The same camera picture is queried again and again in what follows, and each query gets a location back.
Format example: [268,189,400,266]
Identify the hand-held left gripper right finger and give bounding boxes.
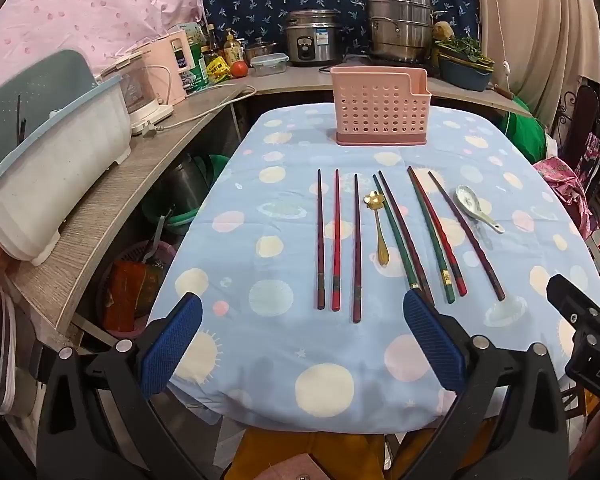
[397,289,571,480]

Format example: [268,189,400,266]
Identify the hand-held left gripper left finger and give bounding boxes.
[37,292,204,480]

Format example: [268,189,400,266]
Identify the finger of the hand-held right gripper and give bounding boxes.
[546,274,600,322]

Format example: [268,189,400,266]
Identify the red chopstick gold band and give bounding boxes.
[410,167,468,297]

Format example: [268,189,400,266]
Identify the dark purple chopstick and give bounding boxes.
[428,171,507,302]

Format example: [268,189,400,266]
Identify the dark maroon chopstick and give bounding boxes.
[316,169,327,311]
[351,173,363,324]

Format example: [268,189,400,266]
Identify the red chopstick green band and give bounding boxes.
[331,169,342,312]

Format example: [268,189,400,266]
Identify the pink plastic utensil holder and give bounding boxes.
[330,65,431,148]

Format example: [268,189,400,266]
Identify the pink plastic basket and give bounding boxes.
[100,240,176,338]

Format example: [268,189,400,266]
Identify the green chopstick gold band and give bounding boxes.
[407,166,457,305]

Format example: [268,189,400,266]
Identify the gold metal spoon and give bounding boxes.
[363,192,392,268]

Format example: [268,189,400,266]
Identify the pink floral bag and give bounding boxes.
[532,156,593,238]

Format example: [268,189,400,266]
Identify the dark brown chopstick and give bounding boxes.
[378,170,436,306]

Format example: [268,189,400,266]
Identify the green plastic basin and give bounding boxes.
[145,152,231,227]

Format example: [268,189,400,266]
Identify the white ceramic spoon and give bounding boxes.
[455,184,506,235]

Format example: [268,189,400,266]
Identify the grey wooden counter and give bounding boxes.
[5,62,533,346]

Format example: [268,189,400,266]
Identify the dark steel pot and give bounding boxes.
[167,157,212,211]

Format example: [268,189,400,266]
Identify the person's yellow trousers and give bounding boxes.
[230,429,387,480]

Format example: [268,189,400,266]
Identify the dark wooden board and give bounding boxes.
[560,85,600,171]

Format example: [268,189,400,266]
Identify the green plastic bag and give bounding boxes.
[500,95,548,163]

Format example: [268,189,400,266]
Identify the white dish rack blue lid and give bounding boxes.
[0,50,133,267]

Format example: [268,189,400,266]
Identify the blue basin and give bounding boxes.
[437,55,495,93]

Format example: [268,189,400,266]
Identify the white blender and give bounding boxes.
[100,55,173,136]

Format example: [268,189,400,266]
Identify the pink electric kettle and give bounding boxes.
[132,30,188,106]

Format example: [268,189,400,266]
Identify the green canister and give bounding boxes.
[182,42,209,93]

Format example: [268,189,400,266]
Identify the yellow snack packet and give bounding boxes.
[205,57,232,86]

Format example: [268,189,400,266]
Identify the beige curtain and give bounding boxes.
[472,0,600,111]

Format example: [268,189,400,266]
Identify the green leafy vegetables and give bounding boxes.
[437,35,496,67]

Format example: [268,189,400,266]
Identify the black induction cooktop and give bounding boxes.
[340,52,441,78]

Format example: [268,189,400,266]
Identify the clear plastic food container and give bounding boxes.
[250,53,290,77]

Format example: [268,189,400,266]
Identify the dark sauce bottle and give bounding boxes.
[203,24,220,66]

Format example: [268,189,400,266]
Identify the yellow oil bottle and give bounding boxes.
[223,28,244,64]

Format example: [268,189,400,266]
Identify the small steel pot with lid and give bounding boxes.
[243,37,281,67]

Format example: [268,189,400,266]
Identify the white green carton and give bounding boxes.
[169,22,204,48]

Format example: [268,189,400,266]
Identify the large steel steamer pot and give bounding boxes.
[365,0,448,63]

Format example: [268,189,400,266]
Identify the steel rice cooker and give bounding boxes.
[285,9,343,67]

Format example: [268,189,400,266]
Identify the pink floral cloth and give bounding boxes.
[0,0,216,106]

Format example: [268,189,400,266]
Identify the dark blue leaf-print cloth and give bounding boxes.
[201,0,481,68]

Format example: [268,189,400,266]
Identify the white power cable with plug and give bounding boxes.
[142,85,257,138]

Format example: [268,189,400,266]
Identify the white cord with switch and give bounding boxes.
[490,0,513,92]

